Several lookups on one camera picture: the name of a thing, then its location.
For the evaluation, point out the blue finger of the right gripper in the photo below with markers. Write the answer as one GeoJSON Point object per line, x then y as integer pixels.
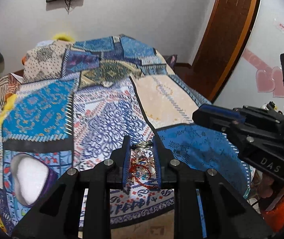
{"type": "Point", "coordinates": [214, 117]}

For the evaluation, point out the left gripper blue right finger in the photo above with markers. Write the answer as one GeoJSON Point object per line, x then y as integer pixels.
{"type": "Point", "coordinates": [157, 162]}

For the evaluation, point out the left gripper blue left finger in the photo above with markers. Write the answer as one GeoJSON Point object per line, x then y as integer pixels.
{"type": "Point", "coordinates": [126, 146]}

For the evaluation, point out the right hand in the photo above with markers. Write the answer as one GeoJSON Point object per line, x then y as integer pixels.
{"type": "Point", "coordinates": [269, 190]}

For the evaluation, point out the blue patchwork bedspread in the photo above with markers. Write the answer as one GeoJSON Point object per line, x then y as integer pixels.
{"type": "Point", "coordinates": [76, 101]}

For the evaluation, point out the brown wooden door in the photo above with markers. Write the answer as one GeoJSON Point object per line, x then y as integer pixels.
{"type": "Point", "coordinates": [223, 41]}

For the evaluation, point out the pink heart wall stickers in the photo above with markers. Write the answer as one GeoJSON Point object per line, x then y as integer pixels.
{"type": "Point", "coordinates": [268, 79]}

